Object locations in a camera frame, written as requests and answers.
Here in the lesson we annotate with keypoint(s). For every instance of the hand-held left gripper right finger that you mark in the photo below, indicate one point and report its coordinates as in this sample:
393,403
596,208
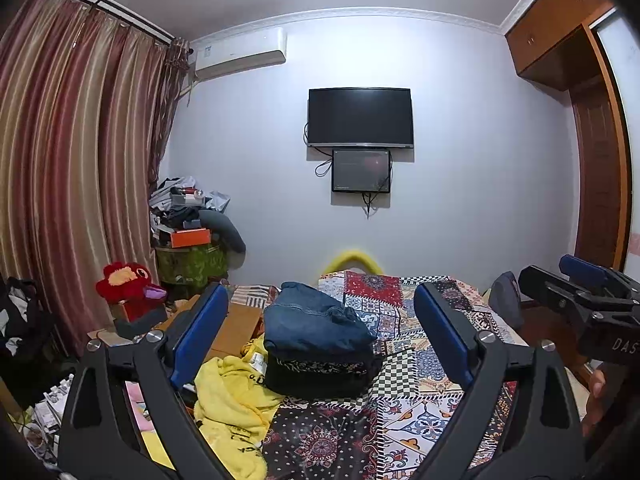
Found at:
442,335

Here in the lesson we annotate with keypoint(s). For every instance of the purple grey backpack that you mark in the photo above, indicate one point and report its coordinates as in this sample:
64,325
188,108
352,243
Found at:
505,295

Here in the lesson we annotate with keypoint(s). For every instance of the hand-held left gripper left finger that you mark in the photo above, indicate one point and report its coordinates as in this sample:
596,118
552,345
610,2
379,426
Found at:
200,335

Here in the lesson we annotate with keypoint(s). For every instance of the yellow curved headboard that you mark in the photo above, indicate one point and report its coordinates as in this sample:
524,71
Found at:
350,255

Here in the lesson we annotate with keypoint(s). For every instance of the pile of clothes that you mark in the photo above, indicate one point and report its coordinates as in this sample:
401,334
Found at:
175,200

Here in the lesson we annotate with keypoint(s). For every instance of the black wall television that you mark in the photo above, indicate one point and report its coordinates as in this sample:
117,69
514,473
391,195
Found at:
360,117

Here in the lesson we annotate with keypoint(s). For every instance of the small black monitor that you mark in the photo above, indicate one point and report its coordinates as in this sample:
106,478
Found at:
361,170

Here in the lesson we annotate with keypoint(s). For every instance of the white sliding door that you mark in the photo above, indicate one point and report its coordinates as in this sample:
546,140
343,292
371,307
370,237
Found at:
625,110

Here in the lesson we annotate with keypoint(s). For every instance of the white curtain rail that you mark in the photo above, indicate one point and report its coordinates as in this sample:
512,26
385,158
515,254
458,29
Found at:
120,10

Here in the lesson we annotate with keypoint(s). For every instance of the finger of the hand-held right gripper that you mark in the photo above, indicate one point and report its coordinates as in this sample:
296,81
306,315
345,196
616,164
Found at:
555,290
582,269

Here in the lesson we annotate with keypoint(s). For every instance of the patchwork printed quilt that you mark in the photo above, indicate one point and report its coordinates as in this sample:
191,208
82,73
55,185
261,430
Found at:
400,410

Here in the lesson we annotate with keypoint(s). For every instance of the black clothing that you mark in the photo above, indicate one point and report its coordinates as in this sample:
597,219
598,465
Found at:
22,315

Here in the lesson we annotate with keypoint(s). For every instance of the dark patterned garment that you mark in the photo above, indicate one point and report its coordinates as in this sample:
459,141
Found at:
320,375

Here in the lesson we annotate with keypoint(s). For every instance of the red plush toy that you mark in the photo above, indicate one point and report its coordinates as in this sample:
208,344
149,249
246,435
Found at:
125,282

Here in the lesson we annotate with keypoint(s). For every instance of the brown cardboard box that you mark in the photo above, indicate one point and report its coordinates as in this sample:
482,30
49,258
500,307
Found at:
235,325

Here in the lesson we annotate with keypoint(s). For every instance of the blue denim jeans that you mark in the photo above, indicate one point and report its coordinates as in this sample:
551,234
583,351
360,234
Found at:
310,315

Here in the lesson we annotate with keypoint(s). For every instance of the pink cloth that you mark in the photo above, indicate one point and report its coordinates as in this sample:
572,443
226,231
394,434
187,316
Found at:
140,410

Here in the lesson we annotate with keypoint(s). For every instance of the striped red beige curtain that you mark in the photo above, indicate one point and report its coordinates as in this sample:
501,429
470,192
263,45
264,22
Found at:
75,160

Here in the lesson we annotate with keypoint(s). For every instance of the grey pillow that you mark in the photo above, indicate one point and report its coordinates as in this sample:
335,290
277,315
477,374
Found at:
227,230

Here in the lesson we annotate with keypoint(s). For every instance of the orange box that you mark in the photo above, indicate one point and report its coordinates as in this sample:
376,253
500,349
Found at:
190,238

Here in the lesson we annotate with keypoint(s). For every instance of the person's right hand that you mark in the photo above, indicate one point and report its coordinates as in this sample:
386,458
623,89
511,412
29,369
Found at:
597,385

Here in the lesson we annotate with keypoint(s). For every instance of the wooden wardrobe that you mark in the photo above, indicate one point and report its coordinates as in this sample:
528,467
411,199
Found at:
595,170

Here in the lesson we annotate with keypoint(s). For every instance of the white air conditioner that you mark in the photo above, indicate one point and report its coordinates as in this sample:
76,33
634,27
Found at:
240,55

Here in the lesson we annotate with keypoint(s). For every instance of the yellow garment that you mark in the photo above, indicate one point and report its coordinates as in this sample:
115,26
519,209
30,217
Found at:
230,400

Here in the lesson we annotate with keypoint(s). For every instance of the green patterned cabinet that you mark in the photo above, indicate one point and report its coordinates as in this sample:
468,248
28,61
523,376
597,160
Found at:
190,265

